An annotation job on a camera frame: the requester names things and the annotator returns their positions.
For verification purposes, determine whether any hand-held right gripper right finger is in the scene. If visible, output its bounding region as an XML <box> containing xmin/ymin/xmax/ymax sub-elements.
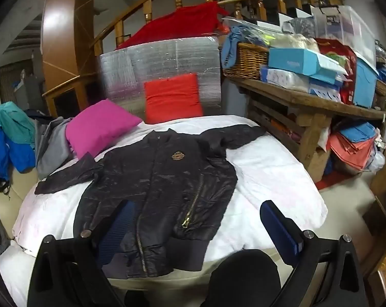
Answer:
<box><xmin>259</xmin><ymin>200</ymin><xmax>369</xmax><ymax>307</ymax></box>

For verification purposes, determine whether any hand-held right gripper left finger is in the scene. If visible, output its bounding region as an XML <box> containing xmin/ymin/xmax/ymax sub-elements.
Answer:
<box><xmin>27</xmin><ymin>200</ymin><xmax>142</xmax><ymax>307</ymax></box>

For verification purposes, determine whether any black zip jacket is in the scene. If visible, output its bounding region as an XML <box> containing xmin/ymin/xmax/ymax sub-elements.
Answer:
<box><xmin>34</xmin><ymin>125</ymin><xmax>266</xmax><ymax>279</ymax></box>

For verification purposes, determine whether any white blanket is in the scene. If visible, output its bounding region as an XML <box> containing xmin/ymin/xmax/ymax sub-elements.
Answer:
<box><xmin>0</xmin><ymin>115</ymin><xmax>328</xmax><ymax>301</ymax></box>

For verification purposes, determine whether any person's leg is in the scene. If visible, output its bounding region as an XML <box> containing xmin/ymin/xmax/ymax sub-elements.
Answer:
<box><xmin>199</xmin><ymin>249</ymin><xmax>281</xmax><ymax>307</ymax></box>

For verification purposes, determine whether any pink pillow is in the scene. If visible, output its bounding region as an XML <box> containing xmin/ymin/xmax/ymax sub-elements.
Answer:
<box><xmin>65</xmin><ymin>99</ymin><xmax>143</xmax><ymax>160</ymax></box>

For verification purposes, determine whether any grey garment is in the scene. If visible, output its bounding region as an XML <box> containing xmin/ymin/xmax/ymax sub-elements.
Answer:
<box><xmin>35</xmin><ymin>117</ymin><xmax>74</xmax><ymax>180</ymax></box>

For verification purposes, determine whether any stack of folded cloths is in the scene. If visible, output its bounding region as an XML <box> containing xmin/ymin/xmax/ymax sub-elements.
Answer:
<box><xmin>327</xmin><ymin>123</ymin><xmax>380</xmax><ymax>175</ymax></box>

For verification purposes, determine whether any brown wooden furniture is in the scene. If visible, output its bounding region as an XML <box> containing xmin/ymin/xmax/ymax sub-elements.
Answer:
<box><xmin>362</xmin><ymin>240</ymin><xmax>386</xmax><ymax>307</ymax></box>

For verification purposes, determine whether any rough wooden table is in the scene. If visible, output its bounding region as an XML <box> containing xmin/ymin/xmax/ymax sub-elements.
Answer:
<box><xmin>228</xmin><ymin>77</ymin><xmax>386</xmax><ymax>175</ymax></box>

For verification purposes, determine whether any blue jacket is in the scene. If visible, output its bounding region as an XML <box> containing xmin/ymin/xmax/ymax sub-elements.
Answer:
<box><xmin>0</xmin><ymin>113</ymin><xmax>36</xmax><ymax>180</ymax></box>

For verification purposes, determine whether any red pillow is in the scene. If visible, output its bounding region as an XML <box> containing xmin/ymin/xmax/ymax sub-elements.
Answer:
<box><xmin>143</xmin><ymin>73</ymin><xmax>204</xmax><ymax>125</ymax></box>

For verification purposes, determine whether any white patterned tissue pack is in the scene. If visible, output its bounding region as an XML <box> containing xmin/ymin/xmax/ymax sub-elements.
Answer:
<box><xmin>260</xmin><ymin>65</ymin><xmax>312</xmax><ymax>92</ymax></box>

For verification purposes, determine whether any teal jacket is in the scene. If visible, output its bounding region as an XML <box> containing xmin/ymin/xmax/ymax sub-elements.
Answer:
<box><xmin>0</xmin><ymin>101</ymin><xmax>37</xmax><ymax>144</ymax></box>

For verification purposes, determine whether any blue storage box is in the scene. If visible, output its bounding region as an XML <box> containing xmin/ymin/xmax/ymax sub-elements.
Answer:
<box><xmin>353</xmin><ymin>59</ymin><xmax>380</xmax><ymax>108</ymax></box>

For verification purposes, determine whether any light blue cardboard box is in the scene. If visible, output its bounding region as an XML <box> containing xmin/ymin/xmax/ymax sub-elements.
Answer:
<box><xmin>269</xmin><ymin>48</ymin><xmax>348</xmax><ymax>85</ymax></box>

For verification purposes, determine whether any wicker basket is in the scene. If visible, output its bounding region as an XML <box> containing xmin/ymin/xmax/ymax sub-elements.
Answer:
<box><xmin>223</xmin><ymin>42</ymin><xmax>270</xmax><ymax>80</ymax></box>

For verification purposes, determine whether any red bag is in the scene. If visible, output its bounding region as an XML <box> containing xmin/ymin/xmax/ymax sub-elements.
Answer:
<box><xmin>314</xmin><ymin>38</ymin><xmax>358</xmax><ymax>104</ymax></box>

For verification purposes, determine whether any silver foil insulation board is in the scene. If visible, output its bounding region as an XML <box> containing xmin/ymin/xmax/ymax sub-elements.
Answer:
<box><xmin>98</xmin><ymin>37</ymin><xmax>222</xmax><ymax>122</ymax></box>

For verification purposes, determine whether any blue cloth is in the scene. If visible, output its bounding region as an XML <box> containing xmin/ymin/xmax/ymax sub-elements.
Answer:
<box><xmin>220</xmin><ymin>26</ymin><xmax>270</xmax><ymax>66</ymax></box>

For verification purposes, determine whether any cream fluffy bundle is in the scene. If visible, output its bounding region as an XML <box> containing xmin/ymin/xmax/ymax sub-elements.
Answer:
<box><xmin>276</xmin><ymin>34</ymin><xmax>320</xmax><ymax>53</ymax></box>

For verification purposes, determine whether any dark wooden door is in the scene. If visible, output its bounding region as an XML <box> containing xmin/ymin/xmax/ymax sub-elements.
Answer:
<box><xmin>0</xmin><ymin>59</ymin><xmax>34</xmax><ymax>103</ymax></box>

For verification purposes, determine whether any grey plastic bag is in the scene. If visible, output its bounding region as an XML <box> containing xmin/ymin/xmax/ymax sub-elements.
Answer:
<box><xmin>282</xmin><ymin>17</ymin><xmax>315</xmax><ymax>36</ymax></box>

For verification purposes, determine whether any clear plastic storage box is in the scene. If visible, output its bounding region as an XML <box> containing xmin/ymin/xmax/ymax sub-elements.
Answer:
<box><xmin>311</xmin><ymin>5</ymin><xmax>377</xmax><ymax>61</ymax></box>

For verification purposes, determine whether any wooden column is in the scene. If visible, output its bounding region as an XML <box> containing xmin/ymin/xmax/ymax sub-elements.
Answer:
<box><xmin>41</xmin><ymin>0</ymin><xmax>99</xmax><ymax>116</ymax></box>

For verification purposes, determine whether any red cloth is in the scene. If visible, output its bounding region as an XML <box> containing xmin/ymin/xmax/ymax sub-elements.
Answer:
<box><xmin>116</xmin><ymin>1</ymin><xmax>230</xmax><ymax>50</ymax></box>

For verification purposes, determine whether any wooden stair railing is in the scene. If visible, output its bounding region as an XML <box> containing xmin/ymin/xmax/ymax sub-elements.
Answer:
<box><xmin>94</xmin><ymin>0</ymin><xmax>345</xmax><ymax>48</ymax></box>

